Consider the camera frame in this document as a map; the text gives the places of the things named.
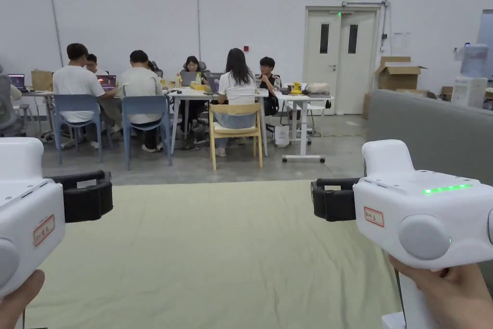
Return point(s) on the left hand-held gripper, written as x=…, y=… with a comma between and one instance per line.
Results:
x=27, y=205

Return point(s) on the grey padded headboard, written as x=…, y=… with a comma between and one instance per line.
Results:
x=423, y=121

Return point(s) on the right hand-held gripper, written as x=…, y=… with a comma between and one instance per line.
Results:
x=389, y=198

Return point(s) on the bed with pale green sheet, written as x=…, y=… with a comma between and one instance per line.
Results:
x=212, y=259

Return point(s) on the person's left hand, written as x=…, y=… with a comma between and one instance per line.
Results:
x=15, y=306

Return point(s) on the white paper bag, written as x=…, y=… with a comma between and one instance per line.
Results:
x=281, y=137

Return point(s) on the person's right hand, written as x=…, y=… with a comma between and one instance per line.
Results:
x=454, y=298

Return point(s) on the white double door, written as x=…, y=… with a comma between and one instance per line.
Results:
x=339, y=74

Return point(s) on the white water dispenser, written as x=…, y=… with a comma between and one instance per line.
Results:
x=468, y=92

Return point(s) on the group of people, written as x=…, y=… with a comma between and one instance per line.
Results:
x=142, y=86

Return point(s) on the open brown carton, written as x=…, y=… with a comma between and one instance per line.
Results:
x=396, y=78

